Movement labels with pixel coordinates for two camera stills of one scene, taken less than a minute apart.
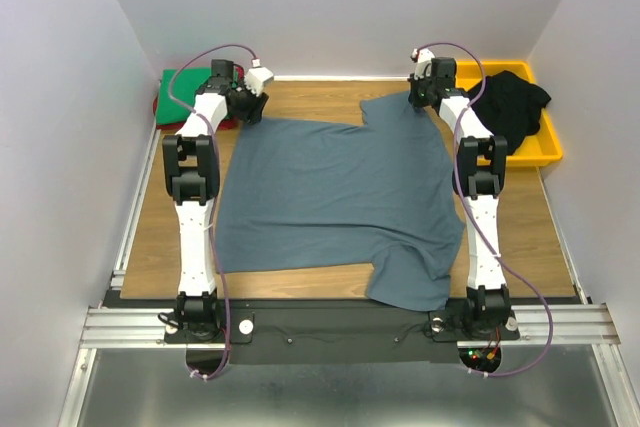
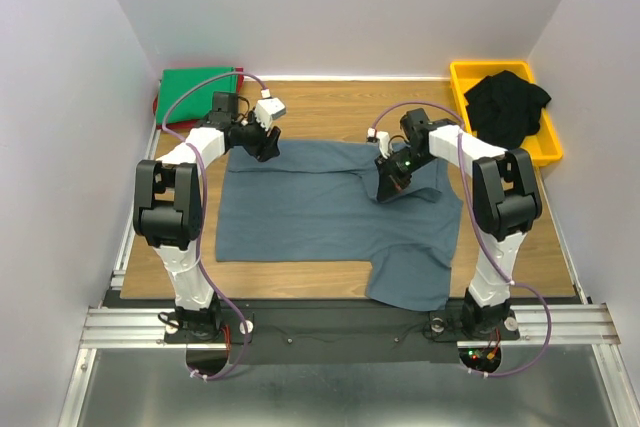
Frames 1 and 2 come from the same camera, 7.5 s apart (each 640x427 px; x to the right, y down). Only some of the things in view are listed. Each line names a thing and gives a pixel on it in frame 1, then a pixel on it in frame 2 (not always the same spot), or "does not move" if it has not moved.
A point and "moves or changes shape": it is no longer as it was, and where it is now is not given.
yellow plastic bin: (542, 148) does not move
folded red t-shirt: (174, 126) does not move
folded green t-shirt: (177, 93) does not move
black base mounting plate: (341, 330) does not move
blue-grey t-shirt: (300, 193) moves or changes shape
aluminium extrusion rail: (571, 324) does not move
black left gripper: (253, 113) to (272, 150)
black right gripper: (415, 101) to (389, 181)
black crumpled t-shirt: (510, 106) does not move
